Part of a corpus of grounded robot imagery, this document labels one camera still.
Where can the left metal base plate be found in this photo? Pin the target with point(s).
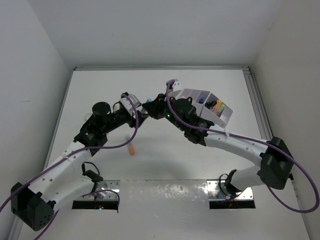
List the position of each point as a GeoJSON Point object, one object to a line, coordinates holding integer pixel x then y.
{"type": "Point", "coordinates": [101, 191]}

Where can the white three-slot organizer right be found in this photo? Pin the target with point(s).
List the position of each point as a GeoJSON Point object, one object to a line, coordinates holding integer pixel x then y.
{"type": "Point", "coordinates": [209, 115]}

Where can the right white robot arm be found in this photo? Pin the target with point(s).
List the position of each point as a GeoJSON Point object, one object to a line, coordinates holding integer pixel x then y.
{"type": "Point", "coordinates": [271, 166]}

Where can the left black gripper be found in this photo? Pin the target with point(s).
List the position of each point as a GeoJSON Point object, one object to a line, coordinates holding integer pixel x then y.
{"type": "Point", "coordinates": [131, 120]}

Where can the metal base plate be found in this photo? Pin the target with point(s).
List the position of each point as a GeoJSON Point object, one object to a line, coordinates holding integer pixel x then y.
{"type": "Point", "coordinates": [101, 191]}
{"type": "Point", "coordinates": [216, 194]}

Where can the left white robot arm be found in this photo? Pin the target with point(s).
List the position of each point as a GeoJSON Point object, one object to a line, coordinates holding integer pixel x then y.
{"type": "Point", "coordinates": [36, 201]}

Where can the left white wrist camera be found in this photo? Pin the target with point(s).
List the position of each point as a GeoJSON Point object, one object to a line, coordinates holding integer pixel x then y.
{"type": "Point", "coordinates": [130, 102]}

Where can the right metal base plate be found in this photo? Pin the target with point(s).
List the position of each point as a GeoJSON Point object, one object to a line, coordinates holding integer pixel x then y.
{"type": "Point", "coordinates": [216, 194]}

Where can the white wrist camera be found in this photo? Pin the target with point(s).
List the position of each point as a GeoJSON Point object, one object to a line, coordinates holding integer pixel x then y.
{"type": "Point", "coordinates": [173, 85]}
{"type": "Point", "coordinates": [130, 102]}

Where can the small black scissors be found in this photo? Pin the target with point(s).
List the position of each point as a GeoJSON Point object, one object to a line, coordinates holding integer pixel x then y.
{"type": "Point", "coordinates": [211, 104]}

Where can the orange cap highlighter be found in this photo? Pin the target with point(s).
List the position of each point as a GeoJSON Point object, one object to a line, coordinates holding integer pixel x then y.
{"type": "Point", "coordinates": [130, 147]}

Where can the clear tape roll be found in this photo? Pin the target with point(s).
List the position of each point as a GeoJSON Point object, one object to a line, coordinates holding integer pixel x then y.
{"type": "Point", "coordinates": [87, 116]}

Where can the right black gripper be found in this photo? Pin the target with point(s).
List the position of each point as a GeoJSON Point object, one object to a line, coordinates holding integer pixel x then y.
{"type": "Point", "coordinates": [155, 106]}

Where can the orange pink highlighter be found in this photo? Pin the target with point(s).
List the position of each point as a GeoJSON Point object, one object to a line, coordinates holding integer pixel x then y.
{"type": "Point", "coordinates": [217, 106]}

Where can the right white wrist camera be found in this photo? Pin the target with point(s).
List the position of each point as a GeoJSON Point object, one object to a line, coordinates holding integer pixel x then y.
{"type": "Point", "coordinates": [173, 85]}

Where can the blue item in organizer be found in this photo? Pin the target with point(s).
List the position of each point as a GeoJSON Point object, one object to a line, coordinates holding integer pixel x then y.
{"type": "Point", "coordinates": [201, 100]}

